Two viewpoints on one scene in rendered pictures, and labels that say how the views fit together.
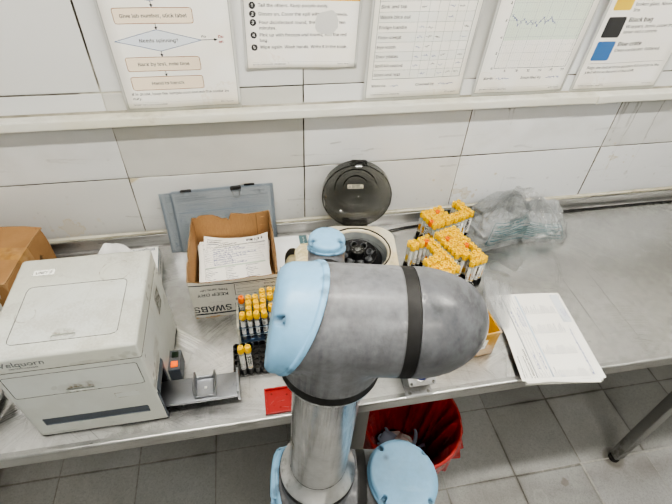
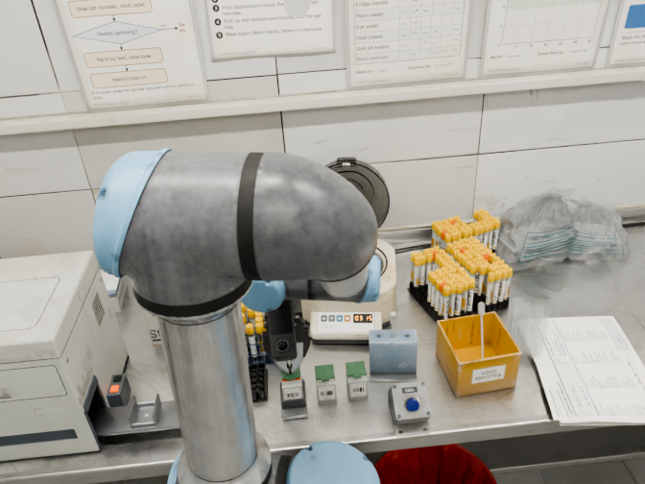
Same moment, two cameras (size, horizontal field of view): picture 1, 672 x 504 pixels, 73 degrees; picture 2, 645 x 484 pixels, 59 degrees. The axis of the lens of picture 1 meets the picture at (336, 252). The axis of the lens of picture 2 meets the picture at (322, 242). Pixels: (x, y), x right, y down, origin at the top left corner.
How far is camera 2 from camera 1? 0.27 m
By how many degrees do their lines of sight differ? 13
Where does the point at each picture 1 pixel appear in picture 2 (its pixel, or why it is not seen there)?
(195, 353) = (145, 382)
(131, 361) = (49, 363)
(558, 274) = (616, 296)
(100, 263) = (35, 263)
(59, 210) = (18, 228)
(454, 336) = (294, 209)
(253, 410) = not seen: hidden behind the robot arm
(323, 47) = (296, 31)
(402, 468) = (332, 471)
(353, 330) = (177, 202)
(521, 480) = not seen: outside the picture
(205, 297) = not seen: hidden behind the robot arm
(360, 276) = (198, 154)
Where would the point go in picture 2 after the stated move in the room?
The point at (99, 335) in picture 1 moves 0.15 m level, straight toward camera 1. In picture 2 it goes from (15, 330) to (31, 383)
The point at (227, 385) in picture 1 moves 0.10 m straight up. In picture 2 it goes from (172, 414) to (161, 378)
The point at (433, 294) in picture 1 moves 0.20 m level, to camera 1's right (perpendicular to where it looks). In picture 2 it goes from (272, 165) to (522, 167)
